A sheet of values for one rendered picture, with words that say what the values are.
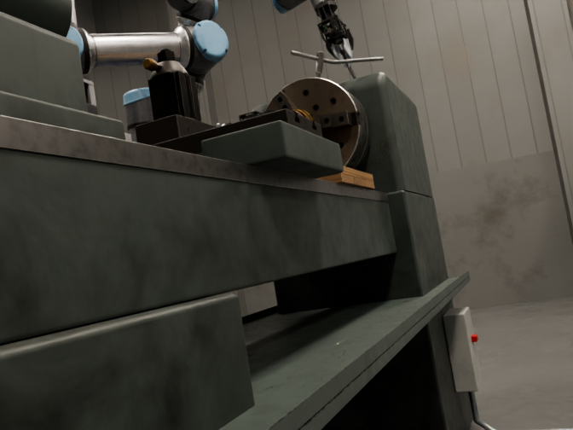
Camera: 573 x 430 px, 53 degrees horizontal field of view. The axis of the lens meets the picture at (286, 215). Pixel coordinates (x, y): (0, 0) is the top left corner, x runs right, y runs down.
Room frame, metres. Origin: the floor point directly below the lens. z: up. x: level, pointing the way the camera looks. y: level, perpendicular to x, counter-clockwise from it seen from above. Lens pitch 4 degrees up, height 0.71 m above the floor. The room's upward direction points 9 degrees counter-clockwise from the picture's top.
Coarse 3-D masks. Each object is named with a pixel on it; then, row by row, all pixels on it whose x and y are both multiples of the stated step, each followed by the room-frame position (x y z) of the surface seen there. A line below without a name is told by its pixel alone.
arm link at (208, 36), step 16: (80, 32) 1.41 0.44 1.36; (160, 32) 1.56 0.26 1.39; (176, 32) 1.57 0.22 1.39; (192, 32) 1.57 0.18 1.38; (208, 32) 1.58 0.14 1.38; (224, 32) 1.62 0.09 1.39; (80, 48) 1.39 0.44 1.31; (96, 48) 1.44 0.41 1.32; (112, 48) 1.46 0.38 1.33; (128, 48) 1.48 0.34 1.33; (144, 48) 1.51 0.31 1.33; (160, 48) 1.53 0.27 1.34; (176, 48) 1.56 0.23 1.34; (192, 48) 1.57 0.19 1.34; (208, 48) 1.58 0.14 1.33; (224, 48) 1.61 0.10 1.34; (96, 64) 1.47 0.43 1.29; (112, 64) 1.49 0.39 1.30; (128, 64) 1.52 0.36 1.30; (192, 64) 1.60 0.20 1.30; (208, 64) 1.63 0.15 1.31
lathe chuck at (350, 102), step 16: (304, 80) 1.68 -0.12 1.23; (320, 80) 1.66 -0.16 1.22; (304, 96) 1.69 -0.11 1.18; (320, 96) 1.67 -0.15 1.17; (336, 96) 1.65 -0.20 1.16; (352, 96) 1.68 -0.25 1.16; (320, 112) 1.67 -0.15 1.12; (336, 112) 1.65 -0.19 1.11; (352, 112) 1.63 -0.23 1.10; (352, 128) 1.64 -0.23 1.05; (352, 144) 1.64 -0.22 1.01
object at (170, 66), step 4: (160, 64) 1.14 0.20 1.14; (164, 64) 1.14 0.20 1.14; (168, 64) 1.14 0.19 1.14; (172, 64) 1.14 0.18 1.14; (176, 64) 1.15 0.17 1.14; (180, 64) 1.16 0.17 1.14; (164, 68) 1.14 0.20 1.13; (168, 68) 1.13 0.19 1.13; (172, 68) 1.14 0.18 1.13; (176, 68) 1.14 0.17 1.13; (180, 68) 1.15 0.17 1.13; (184, 68) 1.17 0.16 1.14; (152, 72) 1.15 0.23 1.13; (156, 72) 1.14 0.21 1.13; (160, 72) 1.13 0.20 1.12; (164, 72) 1.13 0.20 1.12; (168, 72) 1.13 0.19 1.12; (184, 72) 1.15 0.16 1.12; (152, 76) 1.15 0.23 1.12; (156, 76) 1.14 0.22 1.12
